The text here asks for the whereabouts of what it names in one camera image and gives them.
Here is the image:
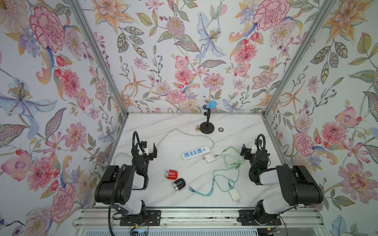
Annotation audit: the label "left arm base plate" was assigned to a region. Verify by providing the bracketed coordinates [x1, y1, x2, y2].
[120, 210, 161, 227]

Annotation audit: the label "white power strip cord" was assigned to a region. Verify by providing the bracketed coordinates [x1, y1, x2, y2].
[112, 128, 215, 166]

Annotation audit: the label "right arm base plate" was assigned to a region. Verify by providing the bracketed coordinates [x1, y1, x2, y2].
[237, 209, 282, 227]

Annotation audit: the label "white power strip blue sockets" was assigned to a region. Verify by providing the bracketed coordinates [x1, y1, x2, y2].
[182, 146, 211, 161]

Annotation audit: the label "white wall plug adapter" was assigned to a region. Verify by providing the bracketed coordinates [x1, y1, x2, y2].
[228, 188, 242, 203]

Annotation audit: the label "blue microphone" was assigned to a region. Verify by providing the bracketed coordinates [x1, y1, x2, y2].
[203, 101, 218, 110]

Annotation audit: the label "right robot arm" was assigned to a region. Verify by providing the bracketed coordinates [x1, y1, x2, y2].
[240, 134, 324, 225]

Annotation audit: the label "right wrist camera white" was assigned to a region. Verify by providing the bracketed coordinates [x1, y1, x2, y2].
[251, 145, 258, 154]

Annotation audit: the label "aluminium frame rail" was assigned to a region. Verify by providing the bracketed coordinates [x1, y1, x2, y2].
[73, 207, 324, 229]

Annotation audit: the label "white usb charger adapter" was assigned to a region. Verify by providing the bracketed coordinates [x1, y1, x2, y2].
[204, 153, 216, 164]

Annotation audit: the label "red electric shaver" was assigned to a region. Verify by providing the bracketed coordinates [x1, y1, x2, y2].
[165, 170, 178, 180]

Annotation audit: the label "black microphone stand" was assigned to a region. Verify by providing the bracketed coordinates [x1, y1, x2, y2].
[199, 109, 215, 134]

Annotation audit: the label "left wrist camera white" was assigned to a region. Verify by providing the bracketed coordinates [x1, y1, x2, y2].
[139, 141, 149, 156]

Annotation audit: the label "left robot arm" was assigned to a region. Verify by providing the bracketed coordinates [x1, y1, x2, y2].
[94, 131, 158, 221]

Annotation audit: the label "light green charging cable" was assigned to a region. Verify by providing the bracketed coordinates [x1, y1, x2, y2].
[213, 147, 246, 186]

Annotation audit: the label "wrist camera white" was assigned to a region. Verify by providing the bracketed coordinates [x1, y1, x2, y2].
[139, 141, 149, 156]
[251, 145, 258, 154]

